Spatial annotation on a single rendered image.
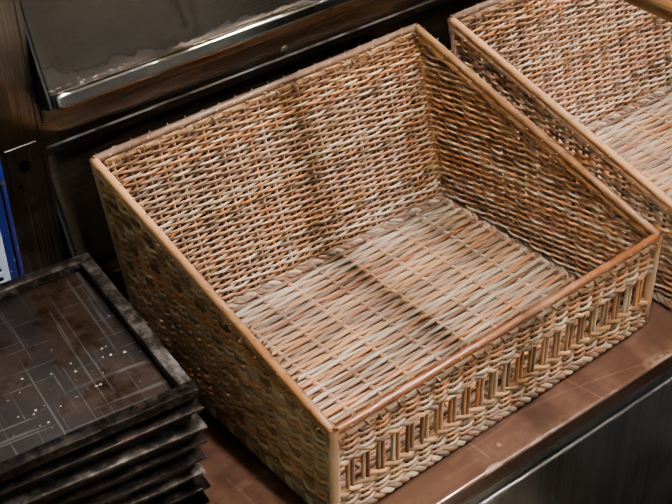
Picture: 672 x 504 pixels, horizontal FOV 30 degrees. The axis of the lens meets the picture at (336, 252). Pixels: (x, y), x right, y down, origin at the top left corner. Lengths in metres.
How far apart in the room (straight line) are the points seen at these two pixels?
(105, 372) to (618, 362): 0.68
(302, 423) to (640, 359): 0.51
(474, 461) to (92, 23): 0.69
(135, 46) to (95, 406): 0.47
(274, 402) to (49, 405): 0.25
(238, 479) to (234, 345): 0.17
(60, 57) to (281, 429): 0.51
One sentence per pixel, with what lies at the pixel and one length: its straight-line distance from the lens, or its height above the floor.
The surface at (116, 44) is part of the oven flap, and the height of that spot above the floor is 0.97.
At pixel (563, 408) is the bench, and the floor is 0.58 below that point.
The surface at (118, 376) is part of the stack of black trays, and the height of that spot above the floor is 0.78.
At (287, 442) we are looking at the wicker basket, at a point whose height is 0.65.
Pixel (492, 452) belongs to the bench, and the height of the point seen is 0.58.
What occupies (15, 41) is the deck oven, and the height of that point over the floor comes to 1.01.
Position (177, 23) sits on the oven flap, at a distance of 1.60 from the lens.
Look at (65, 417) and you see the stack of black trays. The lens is 1.33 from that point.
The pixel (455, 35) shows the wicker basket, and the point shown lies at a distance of 1.87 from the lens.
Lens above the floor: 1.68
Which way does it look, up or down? 37 degrees down
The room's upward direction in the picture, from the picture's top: 1 degrees counter-clockwise
